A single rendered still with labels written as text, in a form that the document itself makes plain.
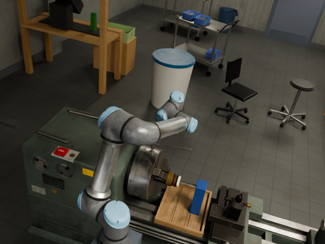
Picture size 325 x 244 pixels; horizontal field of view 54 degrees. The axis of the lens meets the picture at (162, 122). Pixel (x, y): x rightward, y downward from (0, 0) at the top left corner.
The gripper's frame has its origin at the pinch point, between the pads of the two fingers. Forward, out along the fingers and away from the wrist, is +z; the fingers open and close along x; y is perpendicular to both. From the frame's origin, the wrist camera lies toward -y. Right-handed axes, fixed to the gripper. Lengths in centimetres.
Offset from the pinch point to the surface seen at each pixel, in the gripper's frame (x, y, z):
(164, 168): -17.8, 2.3, 14.7
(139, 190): -38.1, -7.1, 11.3
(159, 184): -27.5, 2.4, 18.1
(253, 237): -38, 63, 27
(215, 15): 636, -51, 332
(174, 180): -24.9, 10.9, 12.4
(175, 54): 229, -54, 138
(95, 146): -27.1, -37.5, -4.2
